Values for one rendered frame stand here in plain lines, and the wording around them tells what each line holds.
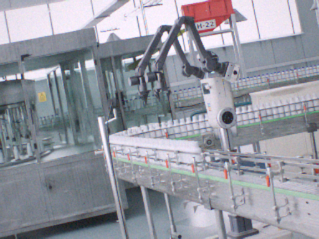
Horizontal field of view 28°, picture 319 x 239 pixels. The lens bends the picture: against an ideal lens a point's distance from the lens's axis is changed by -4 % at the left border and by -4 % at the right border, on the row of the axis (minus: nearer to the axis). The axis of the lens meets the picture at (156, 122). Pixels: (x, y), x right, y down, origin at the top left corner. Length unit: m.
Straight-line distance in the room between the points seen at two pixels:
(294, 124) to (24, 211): 3.31
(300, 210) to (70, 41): 5.58
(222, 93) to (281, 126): 1.56
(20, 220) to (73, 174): 0.84
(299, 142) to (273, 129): 2.41
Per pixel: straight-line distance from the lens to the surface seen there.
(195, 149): 3.76
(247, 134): 6.36
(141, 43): 10.06
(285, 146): 8.74
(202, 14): 11.41
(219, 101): 4.94
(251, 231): 5.13
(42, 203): 7.85
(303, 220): 2.67
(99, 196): 7.95
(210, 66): 4.75
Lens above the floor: 1.51
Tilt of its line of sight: 3 degrees down
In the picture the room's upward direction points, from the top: 11 degrees counter-clockwise
